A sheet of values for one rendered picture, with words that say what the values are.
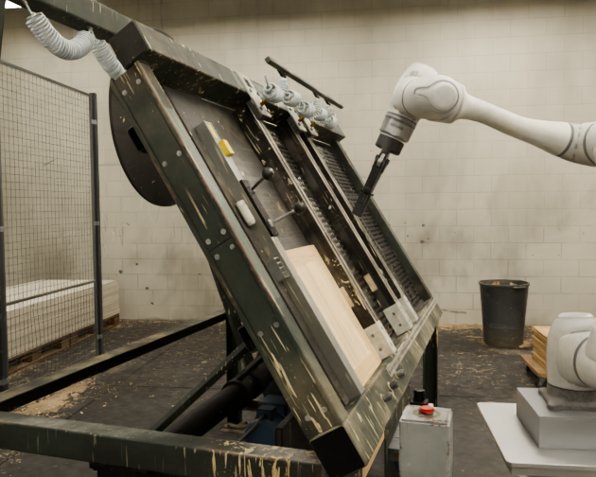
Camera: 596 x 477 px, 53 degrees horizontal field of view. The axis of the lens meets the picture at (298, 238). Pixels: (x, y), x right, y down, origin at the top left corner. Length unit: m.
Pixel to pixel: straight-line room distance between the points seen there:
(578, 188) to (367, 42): 3.01
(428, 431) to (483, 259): 5.98
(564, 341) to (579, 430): 0.25
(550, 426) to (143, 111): 1.44
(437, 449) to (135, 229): 6.69
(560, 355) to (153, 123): 1.34
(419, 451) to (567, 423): 0.54
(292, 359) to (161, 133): 0.69
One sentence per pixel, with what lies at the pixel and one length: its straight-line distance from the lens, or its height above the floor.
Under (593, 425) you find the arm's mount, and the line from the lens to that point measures 1.94.
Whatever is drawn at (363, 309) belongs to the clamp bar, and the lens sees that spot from 2.17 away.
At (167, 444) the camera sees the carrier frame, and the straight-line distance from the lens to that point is 1.79.
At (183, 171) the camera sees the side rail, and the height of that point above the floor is 1.54.
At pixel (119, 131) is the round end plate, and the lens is 2.54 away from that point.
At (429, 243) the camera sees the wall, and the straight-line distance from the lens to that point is 7.32.
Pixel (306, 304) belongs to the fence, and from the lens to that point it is 1.77.
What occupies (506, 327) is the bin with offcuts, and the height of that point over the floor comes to 0.21.
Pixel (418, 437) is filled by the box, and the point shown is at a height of 0.89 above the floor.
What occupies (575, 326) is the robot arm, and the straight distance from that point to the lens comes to 1.93.
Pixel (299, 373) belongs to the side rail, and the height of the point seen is 1.02.
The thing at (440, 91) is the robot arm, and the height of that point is 1.71.
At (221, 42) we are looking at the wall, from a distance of 7.80.
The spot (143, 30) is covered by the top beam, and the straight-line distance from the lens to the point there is 1.77.
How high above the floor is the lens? 1.44
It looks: 3 degrees down
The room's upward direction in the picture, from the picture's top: 1 degrees counter-clockwise
